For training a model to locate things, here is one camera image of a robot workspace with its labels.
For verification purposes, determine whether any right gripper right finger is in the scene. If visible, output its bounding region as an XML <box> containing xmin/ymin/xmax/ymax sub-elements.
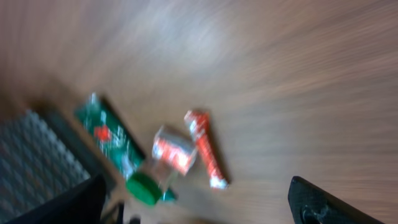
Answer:
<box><xmin>288</xmin><ymin>176</ymin><xmax>382</xmax><ymax>224</ymax></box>

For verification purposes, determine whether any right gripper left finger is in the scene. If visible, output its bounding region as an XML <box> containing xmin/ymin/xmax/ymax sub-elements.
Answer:
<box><xmin>7</xmin><ymin>175</ymin><xmax>106</xmax><ymax>224</ymax></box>

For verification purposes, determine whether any green lid jar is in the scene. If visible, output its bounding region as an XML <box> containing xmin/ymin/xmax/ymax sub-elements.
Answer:
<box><xmin>126</xmin><ymin>159</ymin><xmax>178</xmax><ymax>207</ymax></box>

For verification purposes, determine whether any green 3M gloves packet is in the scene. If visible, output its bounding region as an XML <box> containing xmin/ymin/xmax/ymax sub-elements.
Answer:
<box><xmin>75</xmin><ymin>93</ymin><xmax>146</xmax><ymax>180</ymax></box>

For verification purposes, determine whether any red tissue packet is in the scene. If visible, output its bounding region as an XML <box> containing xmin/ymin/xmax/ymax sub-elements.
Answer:
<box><xmin>152</xmin><ymin>125</ymin><xmax>197</xmax><ymax>175</ymax></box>

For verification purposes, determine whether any red sachet stick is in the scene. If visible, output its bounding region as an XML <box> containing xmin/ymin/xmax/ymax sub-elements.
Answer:
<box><xmin>184</xmin><ymin>110</ymin><xmax>229</xmax><ymax>190</ymax></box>

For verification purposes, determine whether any grey plastic mesh basket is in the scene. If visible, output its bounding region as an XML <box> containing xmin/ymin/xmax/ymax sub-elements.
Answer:
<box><xmin>1</xmin><ymin>110</ymin><xmax>116</xmax><ymax>223</ymax></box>

